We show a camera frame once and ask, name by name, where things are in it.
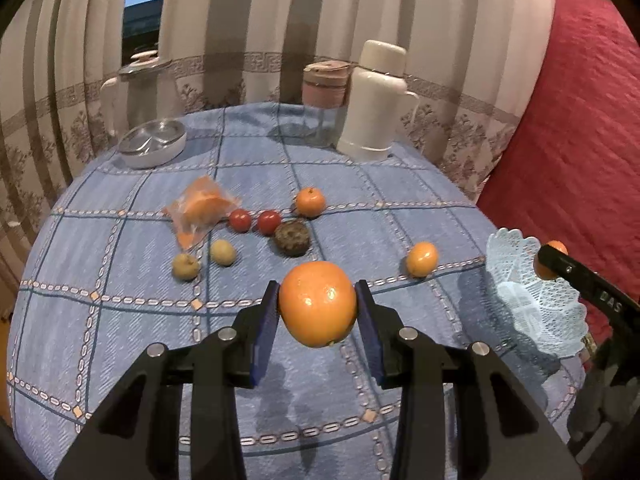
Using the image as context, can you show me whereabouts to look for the small orange mandarin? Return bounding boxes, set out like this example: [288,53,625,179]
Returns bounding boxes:
[532,239,570,282]

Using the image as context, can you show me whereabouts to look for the blue checked tablecloth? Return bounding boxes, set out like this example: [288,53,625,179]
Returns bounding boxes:
[6,103,585,477]

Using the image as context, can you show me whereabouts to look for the yellow-green small fruit left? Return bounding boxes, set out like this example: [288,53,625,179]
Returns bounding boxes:
[171,252,201,282]

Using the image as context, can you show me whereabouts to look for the pink lidded glass cup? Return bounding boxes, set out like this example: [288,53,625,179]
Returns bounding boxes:
[302,60,352,148]

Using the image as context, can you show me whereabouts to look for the yellow-green small fruit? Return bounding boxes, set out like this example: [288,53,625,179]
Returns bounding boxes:
[171,252,201,282]
[209,240,236,266]

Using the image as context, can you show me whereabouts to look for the large orange fruit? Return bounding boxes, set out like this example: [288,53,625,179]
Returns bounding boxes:
[278,261,357,348]

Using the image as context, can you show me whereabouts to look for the beige striped curtain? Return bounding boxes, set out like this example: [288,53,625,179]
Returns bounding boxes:
[1,0,556,288]

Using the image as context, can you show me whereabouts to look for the mandarin with stem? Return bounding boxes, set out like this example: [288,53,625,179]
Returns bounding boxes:
[295,186,326,219]

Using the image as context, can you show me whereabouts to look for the oval orange kumquat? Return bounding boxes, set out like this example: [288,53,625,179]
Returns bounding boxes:
[406,242,438,278]

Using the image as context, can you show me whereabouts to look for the light blue lattice basket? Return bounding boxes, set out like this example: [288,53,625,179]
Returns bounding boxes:
[486,228,588,359]

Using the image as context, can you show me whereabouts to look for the red quilted bedspread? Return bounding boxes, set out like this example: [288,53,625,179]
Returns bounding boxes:
[478,0,639,298]

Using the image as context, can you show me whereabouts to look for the red cherry tomato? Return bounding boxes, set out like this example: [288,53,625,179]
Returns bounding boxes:
[228,208,253,233]
[257,209,282,236]

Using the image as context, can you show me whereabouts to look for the dark brown wrinkled fruit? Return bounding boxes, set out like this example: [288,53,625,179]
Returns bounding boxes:
[273,220,311,257]

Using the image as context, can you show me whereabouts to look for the glass electric kettle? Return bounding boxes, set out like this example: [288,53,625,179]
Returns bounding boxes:
[100,50,186,169]

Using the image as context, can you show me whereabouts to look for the yellow-green small fruit right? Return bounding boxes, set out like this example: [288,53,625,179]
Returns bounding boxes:
[209,240,236,266]

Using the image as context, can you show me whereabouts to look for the plastic bag orange peels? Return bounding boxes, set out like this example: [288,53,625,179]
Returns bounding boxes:
[163,176,241,252]

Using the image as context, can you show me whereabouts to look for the white thermos flask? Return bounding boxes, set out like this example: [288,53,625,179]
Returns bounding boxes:
[335,39,420,162]

